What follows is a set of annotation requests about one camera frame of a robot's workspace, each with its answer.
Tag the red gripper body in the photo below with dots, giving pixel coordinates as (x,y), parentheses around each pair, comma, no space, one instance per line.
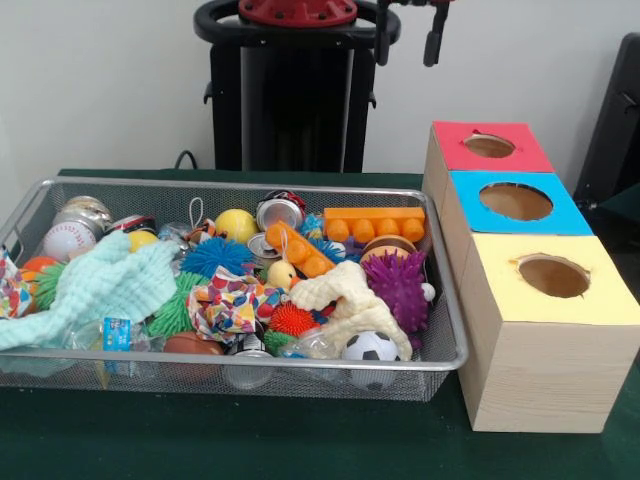
(440,1)

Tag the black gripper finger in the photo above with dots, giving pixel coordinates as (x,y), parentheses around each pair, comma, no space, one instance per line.
(434,45)
(382,35)

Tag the colourful patterned cloth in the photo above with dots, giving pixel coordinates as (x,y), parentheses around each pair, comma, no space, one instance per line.
(225,305)

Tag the wooden box with three holes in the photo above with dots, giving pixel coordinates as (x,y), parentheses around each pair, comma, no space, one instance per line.
(540,380)

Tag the silver mesh bin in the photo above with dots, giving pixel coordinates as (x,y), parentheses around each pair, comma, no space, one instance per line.
(75,380)

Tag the long orange toy brick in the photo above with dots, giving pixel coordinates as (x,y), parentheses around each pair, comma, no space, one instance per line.
(375,215)

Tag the black upright panel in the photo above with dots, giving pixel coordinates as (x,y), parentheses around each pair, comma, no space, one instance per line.
(615,125)

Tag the short orange toy brick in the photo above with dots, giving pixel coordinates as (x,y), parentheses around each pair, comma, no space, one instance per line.
(300,250)

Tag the yellow ball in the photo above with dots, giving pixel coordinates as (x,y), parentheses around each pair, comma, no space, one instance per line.
(237,225)

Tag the purple spiky toy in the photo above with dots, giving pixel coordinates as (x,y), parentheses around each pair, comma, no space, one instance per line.
(397,290)

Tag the cream yellow cloth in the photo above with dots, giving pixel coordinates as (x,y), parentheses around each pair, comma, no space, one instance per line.
(350,295)

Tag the blue spiky ball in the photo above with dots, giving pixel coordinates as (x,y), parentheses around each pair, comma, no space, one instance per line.
(217,255)

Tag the small soccer ball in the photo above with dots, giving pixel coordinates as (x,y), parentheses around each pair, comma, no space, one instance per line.
(370,346)

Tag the green spiky ball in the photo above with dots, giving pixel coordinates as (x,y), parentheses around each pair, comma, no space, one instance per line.
(172,310)

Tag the white baseball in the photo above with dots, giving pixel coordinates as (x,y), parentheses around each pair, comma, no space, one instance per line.
(67,240)

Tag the mint green cloth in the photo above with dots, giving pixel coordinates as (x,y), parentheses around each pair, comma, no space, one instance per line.
(100,285)

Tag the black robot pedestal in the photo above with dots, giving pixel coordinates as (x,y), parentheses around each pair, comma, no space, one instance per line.
(290,100)

